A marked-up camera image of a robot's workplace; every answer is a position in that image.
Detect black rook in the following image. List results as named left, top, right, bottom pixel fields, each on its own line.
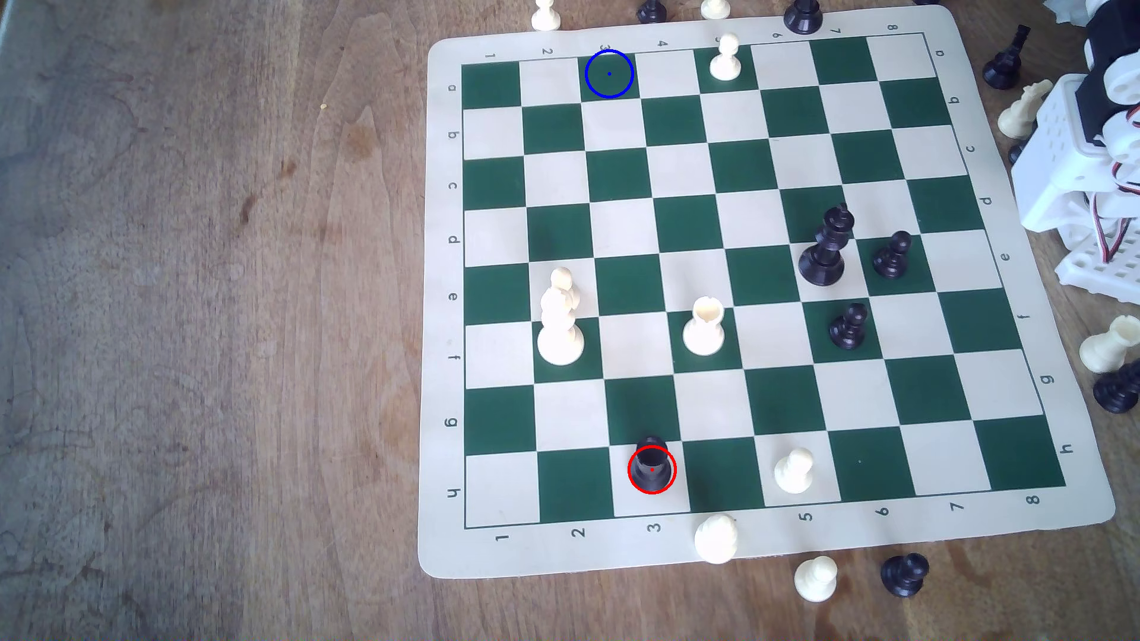
left=628, top=434, right=679, bottom=495

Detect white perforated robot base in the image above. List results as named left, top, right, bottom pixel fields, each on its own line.
left=1053, top=209, right=1140, bottom=290

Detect green white chess mat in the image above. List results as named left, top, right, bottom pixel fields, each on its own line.
left=417, top=4, right=1117, bottom=582

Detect black chess piece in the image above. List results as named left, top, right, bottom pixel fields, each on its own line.
left=783, top=0, right=824, bottom=36
left=1094, top=360, right=1140, bottom=415

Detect tall white bishop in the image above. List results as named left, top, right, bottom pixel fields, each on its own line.
left=535, top=266, right=587, bottom=367

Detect white rook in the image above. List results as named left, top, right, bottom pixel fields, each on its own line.
left=682, top=296, right=726, bottom=357

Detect black king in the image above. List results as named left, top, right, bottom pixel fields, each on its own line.
left=798, top=203, right=857, bottom=287

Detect white knight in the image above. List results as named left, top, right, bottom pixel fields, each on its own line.
left=997, top=79, right=1055, bottom=140

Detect black bishop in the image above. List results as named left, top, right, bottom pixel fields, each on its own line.
left=982, top=24, right=1033, bottom=91

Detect red white black servo wires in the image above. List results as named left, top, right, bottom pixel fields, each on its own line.
left=1091, top=105, right=1140, bottom=265

